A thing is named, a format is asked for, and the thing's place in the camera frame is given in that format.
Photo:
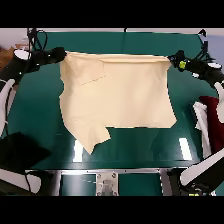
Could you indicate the cream T-shirt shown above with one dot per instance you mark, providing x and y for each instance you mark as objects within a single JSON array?
[{"x": 116, "y": 96}]

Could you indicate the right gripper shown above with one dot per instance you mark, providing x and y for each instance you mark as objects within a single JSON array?
[{"x": 177, "y": 59}]

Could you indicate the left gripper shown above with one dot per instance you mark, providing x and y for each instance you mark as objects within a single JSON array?
[{"x": 57, "y": 55}]

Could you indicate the silver frame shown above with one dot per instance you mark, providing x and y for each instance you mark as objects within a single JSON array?
[{"x": 106, "y": 181}]

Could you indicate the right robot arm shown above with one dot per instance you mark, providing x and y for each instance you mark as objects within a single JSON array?
[{"x": 206, "y": 70}]

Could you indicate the white garment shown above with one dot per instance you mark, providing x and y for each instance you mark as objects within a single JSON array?
[{"x": 201, "y": 123}]

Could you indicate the black garment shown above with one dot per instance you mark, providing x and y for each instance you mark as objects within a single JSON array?
[{"x": 18, "y": 151}]

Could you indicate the dark red garment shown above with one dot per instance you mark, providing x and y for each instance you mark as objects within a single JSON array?
[{"x": 215, "y": 126}]

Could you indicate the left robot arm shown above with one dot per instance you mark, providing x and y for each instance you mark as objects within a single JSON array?
[{"x": 20, "y": 65}]

